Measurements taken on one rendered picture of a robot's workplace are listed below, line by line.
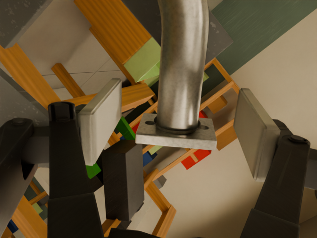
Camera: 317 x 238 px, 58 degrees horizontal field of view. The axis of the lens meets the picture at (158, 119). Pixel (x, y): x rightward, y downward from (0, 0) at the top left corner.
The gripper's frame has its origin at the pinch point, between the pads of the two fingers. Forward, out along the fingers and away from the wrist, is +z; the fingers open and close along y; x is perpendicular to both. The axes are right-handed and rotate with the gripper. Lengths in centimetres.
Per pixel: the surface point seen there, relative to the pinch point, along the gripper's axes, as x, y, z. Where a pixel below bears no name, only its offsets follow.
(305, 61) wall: -83, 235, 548
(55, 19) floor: -11, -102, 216
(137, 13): 5.7, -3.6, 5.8
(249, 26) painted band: -27, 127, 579
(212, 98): -156, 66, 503
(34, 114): -4.3, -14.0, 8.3
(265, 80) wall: -127, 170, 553
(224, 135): -227, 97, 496
